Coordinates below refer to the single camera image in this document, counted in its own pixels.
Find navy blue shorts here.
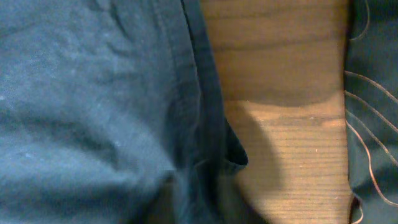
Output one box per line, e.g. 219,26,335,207
1,0,264,224

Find black patterned shorts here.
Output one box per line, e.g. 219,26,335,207
344,0,397,224

